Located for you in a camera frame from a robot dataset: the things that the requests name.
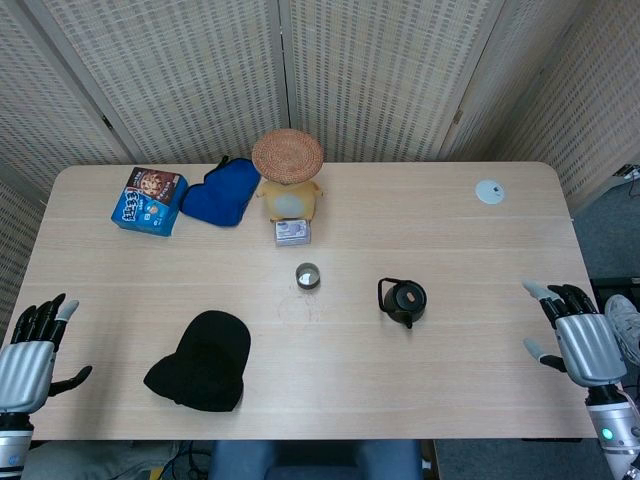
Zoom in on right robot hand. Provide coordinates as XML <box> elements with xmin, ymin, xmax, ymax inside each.
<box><xmin>522</xmin><ymin>279</ymin><xmax>628</xmax><ymax>389</ymax></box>

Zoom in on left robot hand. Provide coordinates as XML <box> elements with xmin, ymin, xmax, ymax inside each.
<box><xmin>0</xmin><ymin>293</ymin><xmax>94</xmax><ymax>415</ymax></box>

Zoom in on black teapot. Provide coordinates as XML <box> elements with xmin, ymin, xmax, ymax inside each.
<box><xmin>377</xmin><ymin>277</ymin><xmax>429</xmax><ymax>330</ymax></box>

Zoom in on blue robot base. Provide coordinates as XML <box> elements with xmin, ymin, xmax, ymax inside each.
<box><xmin>207</xmin><ymin>439</ymin><xmax>424</xmax><ymax>480</ymax></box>

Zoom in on small metal cup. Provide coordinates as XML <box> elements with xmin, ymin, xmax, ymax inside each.
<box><xmin>294</xmin><ymin>262</ymin><xmax>322</xmax><ymax>291</ymax></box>

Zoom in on white sneaker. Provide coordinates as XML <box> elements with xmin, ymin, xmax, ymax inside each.
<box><xmin>603</xmin><ymin>293</ymin><xmax>640</xmax><ymax>366</ymax></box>

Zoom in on black floor stand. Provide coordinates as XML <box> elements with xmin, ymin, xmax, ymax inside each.
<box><xmin>589</xmin><ymin>276</ymin><xmax>640</xmax><ymax>301</ymax></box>

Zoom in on grey fabric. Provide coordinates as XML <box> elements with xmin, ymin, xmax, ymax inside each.
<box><xmin>22</xmin><ymin>439</ymin><xmax>181</xmax><ymax>480</ymax></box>

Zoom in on black knit hat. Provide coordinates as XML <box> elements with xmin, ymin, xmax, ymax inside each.
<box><xmin>143</xmin><ymin>309</ymin><xmax>252</xmax><ymax>413</ymax></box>

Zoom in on blue cookie box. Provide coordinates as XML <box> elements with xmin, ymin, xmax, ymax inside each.
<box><xmin>110</xmin><ymin>166</ymin><xmax>190</xmax><ymax>238</ymax></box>

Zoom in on blue cloth pouch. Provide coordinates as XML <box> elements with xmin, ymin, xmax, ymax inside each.
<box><xmin>179</xmin><ymin>155</ymin><xmax>262</xmax><ymax>230</ymax></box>

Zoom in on small purple tissue pack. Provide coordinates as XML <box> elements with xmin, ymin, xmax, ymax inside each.
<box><xmin>274</xmin><ymin>218</ymin><xmax>313</xmax><ymax>248</ymax></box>

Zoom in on yellow plush toy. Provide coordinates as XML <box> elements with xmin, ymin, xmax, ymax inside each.
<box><xmin>256</xmin><ymin>178</ymin><xmax>325</xmax><ymax>224</ymax></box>

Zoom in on woven straw hat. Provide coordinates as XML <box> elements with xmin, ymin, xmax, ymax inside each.
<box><xmin>251</xmin><ymin>128</ymin><xmax>325</xmax><ymax>185</ymax></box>

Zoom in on woven folding screen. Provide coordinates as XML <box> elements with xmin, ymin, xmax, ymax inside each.
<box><xmin>0</xmin><ymin>0</ymin><xmax>640</xmax><ymax>346</ymax></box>

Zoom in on white round cable grommet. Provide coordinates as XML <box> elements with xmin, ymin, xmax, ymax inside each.
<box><xmin>474</xmin><ymin>180</ymin><xmax>506</xmax><ymax>205</ymax></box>

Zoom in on floor cables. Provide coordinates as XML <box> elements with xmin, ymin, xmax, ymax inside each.
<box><xmin>149</xmin><ymin>439</ymin><xmax>214</xmax><ymax>480</ymax></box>

